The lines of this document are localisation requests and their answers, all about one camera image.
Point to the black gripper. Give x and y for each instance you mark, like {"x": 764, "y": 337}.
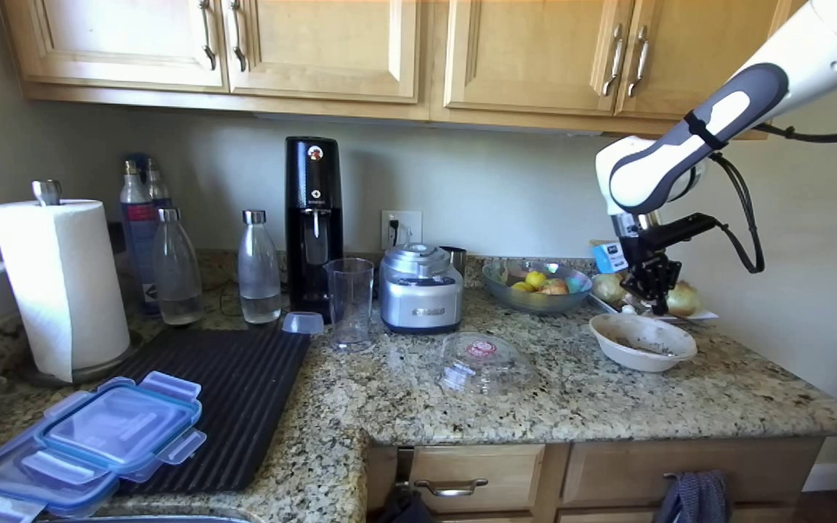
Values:
{"x": 645, "y": 258}

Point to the cream ceramic bowl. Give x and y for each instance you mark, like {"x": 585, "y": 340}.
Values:
{"x": 645, "y": 367}
{"x": 612, "y": 337}

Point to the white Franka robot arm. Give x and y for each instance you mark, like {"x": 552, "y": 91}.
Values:
{"x": 652, "y": 170}

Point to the glass fruit bowl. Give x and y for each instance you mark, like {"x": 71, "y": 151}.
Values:
{"x": 574, "y": 290}

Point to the large pale onion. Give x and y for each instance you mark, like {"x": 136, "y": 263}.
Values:
{"x": 683, "y": 299}

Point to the brown skinned onion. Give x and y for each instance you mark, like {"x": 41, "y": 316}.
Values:
{"x": 607, "y": 287}

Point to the blue white food package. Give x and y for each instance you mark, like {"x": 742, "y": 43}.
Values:
{"x": 607, "y": 257}

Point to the orange citrus fruit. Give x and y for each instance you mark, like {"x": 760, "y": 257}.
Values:
{"x": 552, "y": 287}

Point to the yellow lemon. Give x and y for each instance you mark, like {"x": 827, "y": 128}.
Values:
{"x": 536, "y": 280}
{"x": 520, "y": 287}

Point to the clear plastic container pink label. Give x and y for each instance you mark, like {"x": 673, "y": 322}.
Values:
{"x": 479, "y": 348}

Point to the wood drawer base cabinet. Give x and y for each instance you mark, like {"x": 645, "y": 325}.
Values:
{"x": 612, "y": 473}

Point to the grey hanging towel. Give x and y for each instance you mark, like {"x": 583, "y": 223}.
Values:
{"x": 693, "y": 498}

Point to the silver white food chopper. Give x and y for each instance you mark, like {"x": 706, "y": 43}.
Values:
{"x": 420, "y": 293}

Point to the clear drinking glass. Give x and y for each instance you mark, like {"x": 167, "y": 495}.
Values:
{"x": 349, "y": 306}

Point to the dark hanging cloth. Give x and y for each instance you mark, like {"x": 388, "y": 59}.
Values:
{"x": 405, "y": 510}

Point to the small grey plastic cap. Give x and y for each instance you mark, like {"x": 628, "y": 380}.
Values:
{"x": 302, "y": 322}

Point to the black soda maker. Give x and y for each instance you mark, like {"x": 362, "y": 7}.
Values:
{"x": 314, "y": 191}

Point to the clear plastic bottle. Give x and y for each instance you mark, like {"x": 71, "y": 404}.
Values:
{"x": 258, "y": 271}
{"x": 177, "y": 277}

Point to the black ribbed drying mat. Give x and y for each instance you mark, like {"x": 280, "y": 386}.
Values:
{"x": 234, "y": 395}

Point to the dark capped bottle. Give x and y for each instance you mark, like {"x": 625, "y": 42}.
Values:
{"x": 158, "y": 189}

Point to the dark blue bottle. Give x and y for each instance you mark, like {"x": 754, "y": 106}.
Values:
{"x": 135, "y": 242}

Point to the small blue latch food container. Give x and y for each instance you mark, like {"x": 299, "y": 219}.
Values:
{"x": 122, "y": 422}

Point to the white paper towel roll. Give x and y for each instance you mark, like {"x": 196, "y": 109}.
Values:
{"x": 59, "y": 280}

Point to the metal paper towel holder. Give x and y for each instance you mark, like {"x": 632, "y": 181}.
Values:
{"x": 43, "y": 189}

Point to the large blue latch food container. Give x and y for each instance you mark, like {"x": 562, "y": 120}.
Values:
{"x": 11, "y": 473}

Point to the white wall outlet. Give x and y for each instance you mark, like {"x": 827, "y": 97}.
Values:
{"x": 408, "y": 223}

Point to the light wood wall cabinet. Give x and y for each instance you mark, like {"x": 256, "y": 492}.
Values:
{"x": 340, "y": 48}

